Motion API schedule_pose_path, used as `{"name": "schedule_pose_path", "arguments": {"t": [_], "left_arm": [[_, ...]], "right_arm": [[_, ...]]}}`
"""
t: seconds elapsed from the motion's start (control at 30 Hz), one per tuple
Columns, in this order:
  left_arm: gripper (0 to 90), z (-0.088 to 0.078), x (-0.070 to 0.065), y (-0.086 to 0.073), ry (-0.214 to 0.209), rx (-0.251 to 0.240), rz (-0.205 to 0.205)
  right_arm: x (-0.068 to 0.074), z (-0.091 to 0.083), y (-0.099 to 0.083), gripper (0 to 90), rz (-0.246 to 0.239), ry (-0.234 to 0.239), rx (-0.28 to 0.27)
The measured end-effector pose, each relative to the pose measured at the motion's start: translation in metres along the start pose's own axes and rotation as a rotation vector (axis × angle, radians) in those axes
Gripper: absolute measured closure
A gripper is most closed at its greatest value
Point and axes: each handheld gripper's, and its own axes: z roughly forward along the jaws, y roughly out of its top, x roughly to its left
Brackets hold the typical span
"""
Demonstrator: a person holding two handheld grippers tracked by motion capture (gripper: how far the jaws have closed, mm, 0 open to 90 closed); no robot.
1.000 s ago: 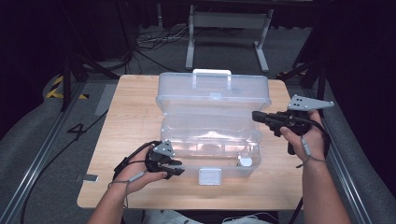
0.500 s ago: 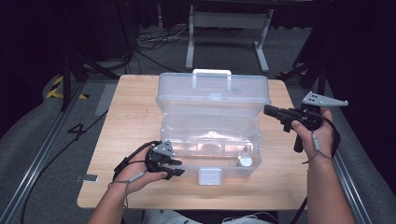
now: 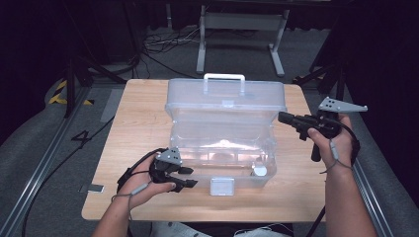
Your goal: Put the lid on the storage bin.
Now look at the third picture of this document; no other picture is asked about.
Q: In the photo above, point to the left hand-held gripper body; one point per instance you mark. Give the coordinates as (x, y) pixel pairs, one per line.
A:
(163, 173)

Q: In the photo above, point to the small white bottle green label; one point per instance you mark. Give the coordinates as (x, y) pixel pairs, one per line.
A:
(259, 170)

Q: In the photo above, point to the clear plastic storage box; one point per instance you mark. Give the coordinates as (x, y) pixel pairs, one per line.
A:
(224, 131)

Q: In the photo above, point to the person's right hand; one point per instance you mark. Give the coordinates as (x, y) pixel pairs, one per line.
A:
(341, 154)

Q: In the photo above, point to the person's left hand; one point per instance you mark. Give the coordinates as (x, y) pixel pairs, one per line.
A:
(136, 189)

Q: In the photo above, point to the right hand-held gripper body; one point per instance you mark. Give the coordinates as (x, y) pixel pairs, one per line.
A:
(324, 123)

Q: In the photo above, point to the grey tape piece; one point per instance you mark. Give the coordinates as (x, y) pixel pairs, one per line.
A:
(94, 188)

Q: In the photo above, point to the grey metal desk frame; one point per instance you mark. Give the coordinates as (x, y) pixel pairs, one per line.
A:
(242, 21)

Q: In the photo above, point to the black metal stand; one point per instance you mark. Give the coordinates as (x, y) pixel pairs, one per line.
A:
(339, 84)
(69, 89)

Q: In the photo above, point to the aluminium floor rail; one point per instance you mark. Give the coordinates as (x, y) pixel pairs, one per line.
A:
(33, 184)
(372, 200)

